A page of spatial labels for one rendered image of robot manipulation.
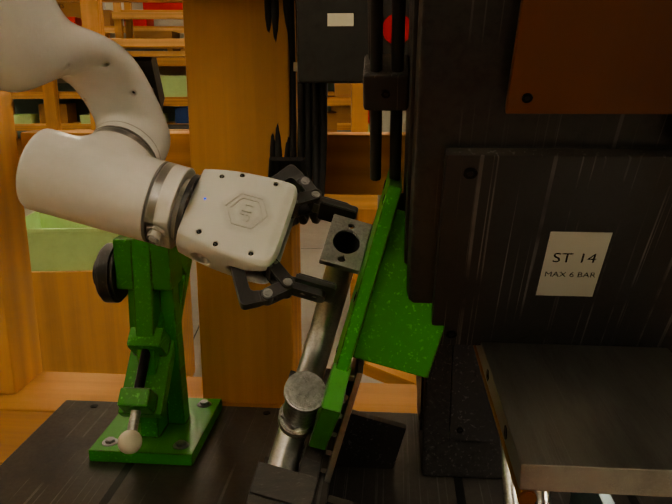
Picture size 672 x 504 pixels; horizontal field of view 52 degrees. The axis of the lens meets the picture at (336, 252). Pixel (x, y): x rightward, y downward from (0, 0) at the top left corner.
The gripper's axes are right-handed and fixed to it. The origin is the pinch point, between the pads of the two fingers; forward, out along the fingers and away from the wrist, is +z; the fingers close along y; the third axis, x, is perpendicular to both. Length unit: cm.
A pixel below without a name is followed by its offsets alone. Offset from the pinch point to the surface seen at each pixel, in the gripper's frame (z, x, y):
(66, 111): -430, 732, 522
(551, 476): 16.6, -18.4, -21.7
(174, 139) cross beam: -28.3, 24.8, 25.5
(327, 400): 2.8, -2.8, -15.8
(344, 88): -47, 496, 484
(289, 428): 0.3, 5.8, -16.7
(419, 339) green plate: 9.2, -4.7, -8.9
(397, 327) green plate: 7.1, -5.0, -8.5
